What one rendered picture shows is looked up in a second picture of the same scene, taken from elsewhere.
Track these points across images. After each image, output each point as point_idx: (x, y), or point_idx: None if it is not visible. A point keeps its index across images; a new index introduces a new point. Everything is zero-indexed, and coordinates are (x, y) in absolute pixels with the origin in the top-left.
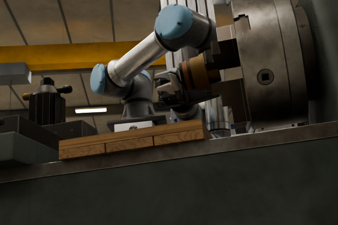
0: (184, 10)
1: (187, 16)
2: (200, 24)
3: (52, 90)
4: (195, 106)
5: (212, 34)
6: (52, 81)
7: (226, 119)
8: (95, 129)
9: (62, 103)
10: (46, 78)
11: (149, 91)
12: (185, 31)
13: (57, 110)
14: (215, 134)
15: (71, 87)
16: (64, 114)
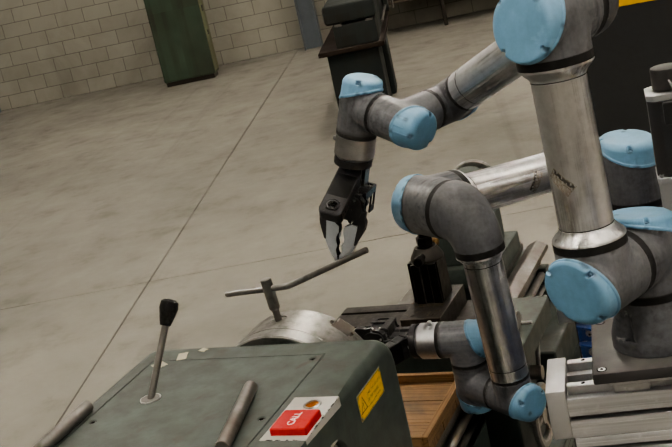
0: (392, 207)
1: (396, 216)
2: (416, 224)
3: (413, 259)
4: (423, 354)
5: (438, 234)
6: (421, 241)
7: (491, 369)
8: (435, 319)
9: (428, 272)
10: (416, 237)
11: (620, 191)
12: (411, 233)
13: (419, 285)
14: (490, 383)
15: (417, 261)
16: (436, 282)
